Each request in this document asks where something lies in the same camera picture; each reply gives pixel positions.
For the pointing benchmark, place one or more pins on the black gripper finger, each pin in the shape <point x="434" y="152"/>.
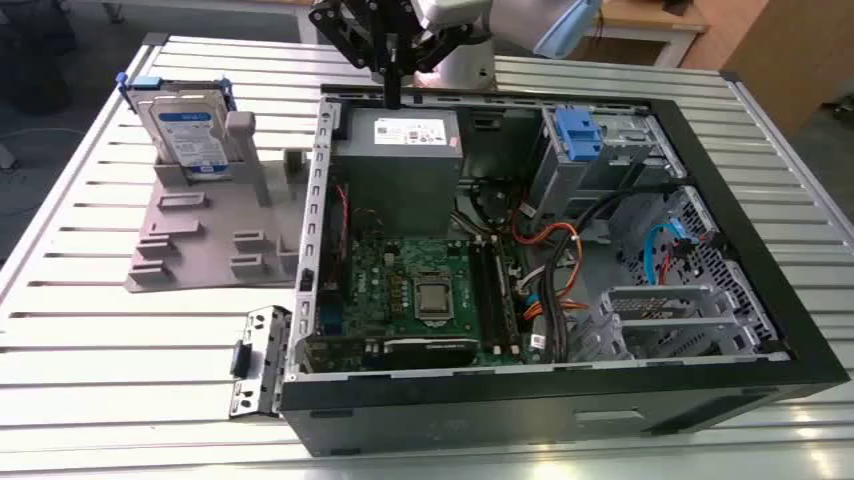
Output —
<point x="441" y="47"/>
<point x="347" y="40"/>

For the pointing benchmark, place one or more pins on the hard disk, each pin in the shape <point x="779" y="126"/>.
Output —
<point x="187" y="135"/>

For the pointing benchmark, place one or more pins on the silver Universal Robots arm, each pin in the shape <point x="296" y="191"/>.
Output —
<point x="467" y="65"/>

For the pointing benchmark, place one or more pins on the silver disk bay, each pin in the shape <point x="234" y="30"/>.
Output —
<point x="667" y="323"/>

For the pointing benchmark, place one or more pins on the blue drive cage latch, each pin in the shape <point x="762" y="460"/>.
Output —
<point x="577" y="135"/>

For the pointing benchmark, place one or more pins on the grey power supply unit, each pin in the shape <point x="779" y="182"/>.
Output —
<point x="401" y="190"/>

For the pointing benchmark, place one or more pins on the wooden desk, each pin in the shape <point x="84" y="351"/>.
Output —
<point x="641" y="15"/>

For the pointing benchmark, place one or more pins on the silver optical drive cage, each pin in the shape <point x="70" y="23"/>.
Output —
<point x="567" y="185"/>

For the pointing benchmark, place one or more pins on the grey parts rack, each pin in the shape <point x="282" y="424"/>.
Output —
<point x="214" y="250"/>

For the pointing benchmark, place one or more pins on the green motherboard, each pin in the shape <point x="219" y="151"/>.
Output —
<point x="380" y="280"/>

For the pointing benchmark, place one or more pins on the silver CPU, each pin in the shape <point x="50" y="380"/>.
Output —
<point x="435" y="300"/>

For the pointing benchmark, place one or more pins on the black RAM stick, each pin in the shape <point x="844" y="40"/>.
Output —
<point x="506" y="300"/>

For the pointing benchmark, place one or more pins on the brown wooden cabinet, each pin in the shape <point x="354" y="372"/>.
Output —
<point x="787" y="60"/>

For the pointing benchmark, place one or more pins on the black graphics card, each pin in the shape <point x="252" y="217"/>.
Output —
<point x="434" y="350"/>

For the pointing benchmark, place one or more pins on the hinged metal card retainer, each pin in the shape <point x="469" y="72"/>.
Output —
<point x="270" y="350"/>

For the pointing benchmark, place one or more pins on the black open PC case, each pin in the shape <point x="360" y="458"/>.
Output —
<point x="467" y="420"/>

